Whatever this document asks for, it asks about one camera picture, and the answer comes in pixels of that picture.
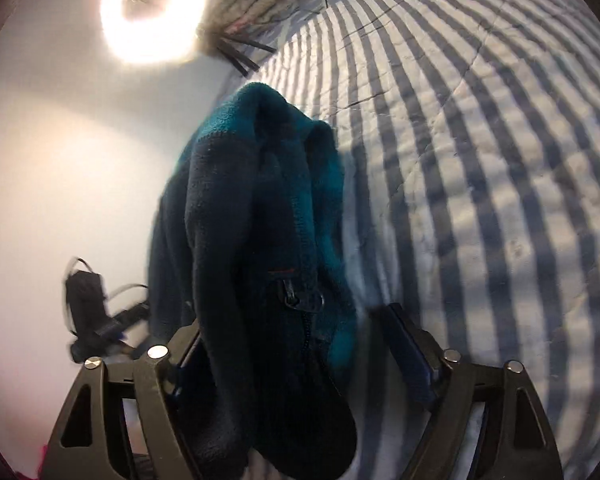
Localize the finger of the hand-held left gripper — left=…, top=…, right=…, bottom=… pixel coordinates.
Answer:
left=99, top=301, right=151, bottom=356

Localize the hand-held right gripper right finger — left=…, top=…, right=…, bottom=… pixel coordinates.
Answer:
left=375, top=302, right=566, bottom=480

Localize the teal plaid fleece jacket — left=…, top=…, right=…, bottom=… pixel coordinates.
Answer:
left=147, top=81, right=358, bottom=480

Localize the grey striped quilt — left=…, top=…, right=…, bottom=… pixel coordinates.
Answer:
left=215, top=0, right=600, bottom=480

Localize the black tripod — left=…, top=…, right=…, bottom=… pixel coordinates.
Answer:
left=200, top=30, right=278, bottom=78

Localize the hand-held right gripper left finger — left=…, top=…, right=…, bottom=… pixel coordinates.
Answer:
left=42, top=317, right=203, bottom=480

